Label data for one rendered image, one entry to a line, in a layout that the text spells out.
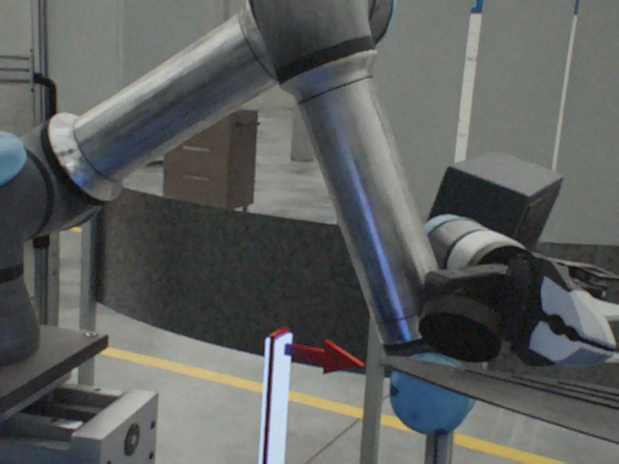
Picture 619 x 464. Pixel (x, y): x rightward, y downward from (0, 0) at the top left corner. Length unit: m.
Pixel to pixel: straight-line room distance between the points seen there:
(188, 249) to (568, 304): 1.96
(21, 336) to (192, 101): 0.31
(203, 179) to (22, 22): 4.90
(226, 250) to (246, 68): 1.57
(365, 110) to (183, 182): 6.68
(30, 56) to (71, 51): 7.97
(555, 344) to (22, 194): 0.57
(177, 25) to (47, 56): 8.31
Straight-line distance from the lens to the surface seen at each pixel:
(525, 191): 1.16
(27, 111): 2.61
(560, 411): 0.52
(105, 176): 1.08
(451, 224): 0.97
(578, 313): 0.73
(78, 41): 10.51
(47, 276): 2.74
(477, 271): 0.82
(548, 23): 6.67
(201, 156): 7.37
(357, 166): 0.82
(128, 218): 2.80
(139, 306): 2.81
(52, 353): 1.05
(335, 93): 0.83
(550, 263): 0.77
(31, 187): 1.04
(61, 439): 0.99
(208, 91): 1.00
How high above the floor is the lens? 1.38
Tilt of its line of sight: 11 degrees down
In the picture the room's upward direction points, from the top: 4 degrees clockwise
